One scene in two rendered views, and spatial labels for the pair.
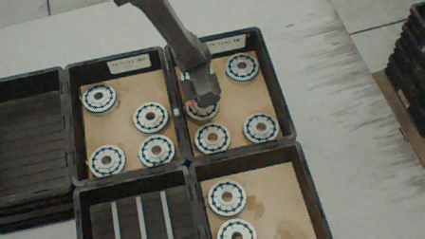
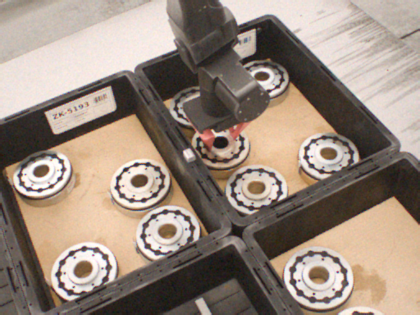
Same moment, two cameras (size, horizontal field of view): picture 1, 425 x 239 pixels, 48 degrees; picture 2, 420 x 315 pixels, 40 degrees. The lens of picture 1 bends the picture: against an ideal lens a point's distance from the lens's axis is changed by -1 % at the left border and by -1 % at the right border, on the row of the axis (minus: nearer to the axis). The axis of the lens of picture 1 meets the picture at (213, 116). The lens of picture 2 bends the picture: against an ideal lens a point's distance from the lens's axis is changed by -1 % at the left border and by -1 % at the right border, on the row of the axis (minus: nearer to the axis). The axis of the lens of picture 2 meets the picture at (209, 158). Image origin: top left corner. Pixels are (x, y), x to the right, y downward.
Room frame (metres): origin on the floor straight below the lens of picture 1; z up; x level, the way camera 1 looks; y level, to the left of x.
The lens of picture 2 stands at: (0.11, 0.21, 1.63)
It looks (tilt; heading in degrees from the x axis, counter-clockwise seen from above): 51 degrees down; 346
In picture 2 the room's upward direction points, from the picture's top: 7 degrees counter-clockwise
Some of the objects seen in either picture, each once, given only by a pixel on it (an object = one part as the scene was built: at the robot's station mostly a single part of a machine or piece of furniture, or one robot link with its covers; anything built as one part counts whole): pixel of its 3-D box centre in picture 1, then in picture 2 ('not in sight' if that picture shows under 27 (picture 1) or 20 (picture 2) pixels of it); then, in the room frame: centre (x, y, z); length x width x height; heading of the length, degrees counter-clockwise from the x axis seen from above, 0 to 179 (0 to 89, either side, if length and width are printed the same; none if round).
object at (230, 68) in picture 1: (242, 66); (262, 79); (0.87, -0.10, 0.86); 0.10 x 0.10 x 0.01
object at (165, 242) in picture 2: (156, 150); (167, 231); (0.60, 0.17, 0.86); 0.05 x 0.05 x 0.01
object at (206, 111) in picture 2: (200, 82); (217, 96); (0.74, 0.03, 0.98); 0.10 x 0.07 x 0.07; 100
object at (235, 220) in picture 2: (226, 90); (257, 108); (0.75, -0.04, 0.92); 0.40 x 0.30 x 0.02; 8
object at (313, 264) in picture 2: (227, 196); (318, 276); (0.45, -0.02, 0.86); 0.05 x 0.05 x 0.01
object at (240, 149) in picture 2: (202, 104); (220, 144); (0.74, 0.03, 0.86); 0.10 x 0.10 x 0.01
